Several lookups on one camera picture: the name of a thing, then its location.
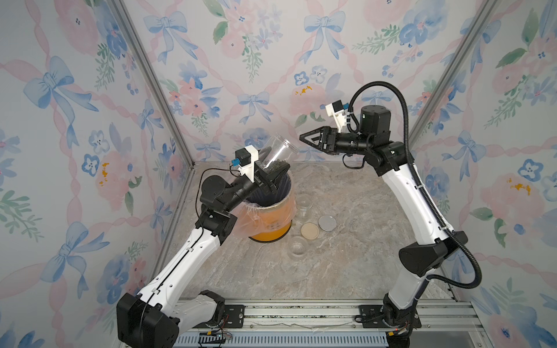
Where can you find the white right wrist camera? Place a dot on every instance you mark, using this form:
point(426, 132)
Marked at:
point(338, 112)

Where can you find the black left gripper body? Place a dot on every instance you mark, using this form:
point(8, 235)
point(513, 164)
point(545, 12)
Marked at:
point(265, 188)

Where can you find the right aluminium corner post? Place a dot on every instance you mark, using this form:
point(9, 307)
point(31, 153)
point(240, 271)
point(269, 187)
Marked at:
point(464, 49)

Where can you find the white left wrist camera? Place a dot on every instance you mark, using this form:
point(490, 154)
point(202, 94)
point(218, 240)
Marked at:
point(245, 160)

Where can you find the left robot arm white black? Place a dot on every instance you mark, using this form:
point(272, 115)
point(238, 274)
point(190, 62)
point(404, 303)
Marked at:
point(154, 317)

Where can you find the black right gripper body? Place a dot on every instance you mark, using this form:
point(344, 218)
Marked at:
point(347, 143)

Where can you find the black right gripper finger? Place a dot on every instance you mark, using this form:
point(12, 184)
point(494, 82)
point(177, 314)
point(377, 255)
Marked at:
point(315, 143)
point(316, 134)

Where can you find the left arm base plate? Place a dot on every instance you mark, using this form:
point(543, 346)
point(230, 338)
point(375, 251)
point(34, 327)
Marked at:
point(230, 316)

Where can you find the orange trash bin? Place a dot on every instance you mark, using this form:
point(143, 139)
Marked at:
point(272, 213)

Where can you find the beige jar lid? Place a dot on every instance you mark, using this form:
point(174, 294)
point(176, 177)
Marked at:
point(309, 231)

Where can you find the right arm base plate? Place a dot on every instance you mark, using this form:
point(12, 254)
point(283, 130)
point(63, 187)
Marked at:
point(378, 316)

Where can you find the glass jar with tea leaves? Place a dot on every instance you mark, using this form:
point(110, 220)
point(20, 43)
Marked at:
point(304, 205)

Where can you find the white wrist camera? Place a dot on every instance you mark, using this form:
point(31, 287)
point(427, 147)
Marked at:
point(338, 112)
point(245, 160)

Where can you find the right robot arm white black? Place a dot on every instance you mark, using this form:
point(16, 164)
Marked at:
point(433, 245)

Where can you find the grey metal jar lid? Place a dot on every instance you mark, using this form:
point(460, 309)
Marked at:
point(327, 223)

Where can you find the aluminium corner post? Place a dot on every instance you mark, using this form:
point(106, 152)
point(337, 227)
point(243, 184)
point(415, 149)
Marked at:
point(130, 33)
point(464, 49)

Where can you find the aluminium frame rail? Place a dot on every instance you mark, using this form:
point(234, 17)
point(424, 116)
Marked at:
point(330, 323)

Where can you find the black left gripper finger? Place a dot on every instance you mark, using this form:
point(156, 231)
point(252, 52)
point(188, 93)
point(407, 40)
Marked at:
point(276, 172)
point(263, 153)

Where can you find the left aluminium corner post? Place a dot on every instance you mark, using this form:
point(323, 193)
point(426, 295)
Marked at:
point(130, 33)

